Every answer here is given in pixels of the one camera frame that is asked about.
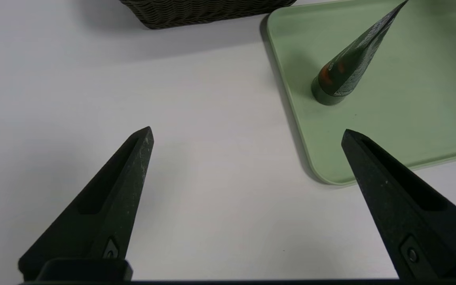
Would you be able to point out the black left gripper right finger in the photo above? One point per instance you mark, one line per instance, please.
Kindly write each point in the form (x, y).
(410, 221)

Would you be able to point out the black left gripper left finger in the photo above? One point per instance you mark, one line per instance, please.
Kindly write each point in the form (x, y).
(105, 213)

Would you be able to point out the dark green cosmetic tube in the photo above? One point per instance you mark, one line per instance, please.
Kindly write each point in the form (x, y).
(350, 67)

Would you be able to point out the dark brown wicker basket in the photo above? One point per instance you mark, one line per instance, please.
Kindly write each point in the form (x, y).
(196, 12)

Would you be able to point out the light green plastic tray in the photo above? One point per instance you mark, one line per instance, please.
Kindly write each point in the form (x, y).
(410, 99)

